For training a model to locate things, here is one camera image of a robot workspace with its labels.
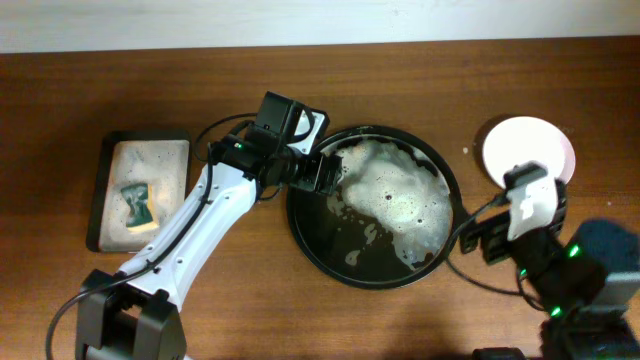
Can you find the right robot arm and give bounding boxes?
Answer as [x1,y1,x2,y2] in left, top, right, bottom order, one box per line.
[455,181,639,359]

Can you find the black rectangular soap tray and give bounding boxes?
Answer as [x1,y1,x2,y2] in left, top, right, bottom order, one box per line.
[86,129,191,252]

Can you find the green yellow sponge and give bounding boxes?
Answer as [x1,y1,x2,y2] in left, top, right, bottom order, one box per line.
[121,183,159,233]

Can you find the pink white plate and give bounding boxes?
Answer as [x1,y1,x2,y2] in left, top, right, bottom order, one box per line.
[481,116,576,188]

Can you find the round black tray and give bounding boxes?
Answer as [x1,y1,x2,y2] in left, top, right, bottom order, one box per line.
[287,126,467,290]

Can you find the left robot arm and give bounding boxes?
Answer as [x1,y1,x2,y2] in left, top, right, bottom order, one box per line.
[75,135,342,359]

